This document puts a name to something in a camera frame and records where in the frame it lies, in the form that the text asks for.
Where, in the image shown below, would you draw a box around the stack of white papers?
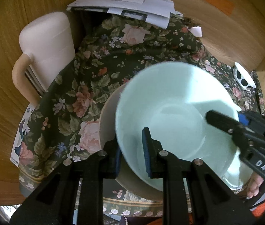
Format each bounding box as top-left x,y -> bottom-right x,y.
67,0 -> 176,29

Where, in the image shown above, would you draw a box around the mint green bowl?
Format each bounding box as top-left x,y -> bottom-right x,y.
115,62 -> 252,191

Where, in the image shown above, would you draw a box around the cartoon printed paper sheet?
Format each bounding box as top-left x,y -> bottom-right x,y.
10,104 -> 35,167

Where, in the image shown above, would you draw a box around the person's right hand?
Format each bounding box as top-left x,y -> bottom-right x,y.
246,173 -> 264,199

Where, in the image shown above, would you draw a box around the small white folded box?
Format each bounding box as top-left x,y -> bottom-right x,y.
189,26 -> 203,38

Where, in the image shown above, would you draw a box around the floral dark green tablecloth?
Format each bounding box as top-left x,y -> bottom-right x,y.
17,14 -> 265,218

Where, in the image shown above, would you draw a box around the pink bowl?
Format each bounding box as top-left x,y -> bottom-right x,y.
99,84 -> 163,202

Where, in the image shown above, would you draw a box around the white bowl black dots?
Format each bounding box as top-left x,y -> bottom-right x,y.
233,62 -> 256,91

